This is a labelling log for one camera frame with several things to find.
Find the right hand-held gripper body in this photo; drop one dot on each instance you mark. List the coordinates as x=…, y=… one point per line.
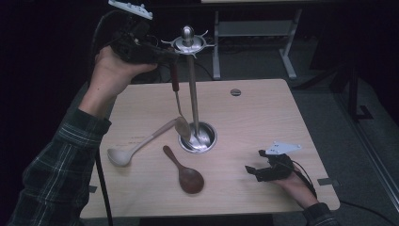
x=277, y=166

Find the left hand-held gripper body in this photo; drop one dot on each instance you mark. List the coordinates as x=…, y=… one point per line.
x=135, y=47

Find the metal utensil stand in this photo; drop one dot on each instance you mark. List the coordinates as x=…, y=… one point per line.
x=194, y=94

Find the dark brown wooden spoon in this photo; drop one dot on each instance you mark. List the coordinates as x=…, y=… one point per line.
x=189, y=180

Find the person's right hand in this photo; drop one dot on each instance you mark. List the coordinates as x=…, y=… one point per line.
x=296, y=190

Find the person's left hand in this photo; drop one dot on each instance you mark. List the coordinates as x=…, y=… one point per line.
x=109, y=75

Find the grey tape piece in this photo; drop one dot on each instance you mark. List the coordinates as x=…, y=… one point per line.
x=92, y=189
x=327, y=181

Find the grey round table grommet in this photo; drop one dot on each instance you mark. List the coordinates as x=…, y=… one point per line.
x=235, y=92

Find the black metal stand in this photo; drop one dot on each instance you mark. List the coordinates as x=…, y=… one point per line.
x=353, y=94

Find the beige plastic ladle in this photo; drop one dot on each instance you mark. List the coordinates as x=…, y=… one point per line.
x=120, y=157

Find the grey metal desk frame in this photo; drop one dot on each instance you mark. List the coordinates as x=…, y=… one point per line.
x=254, y=28

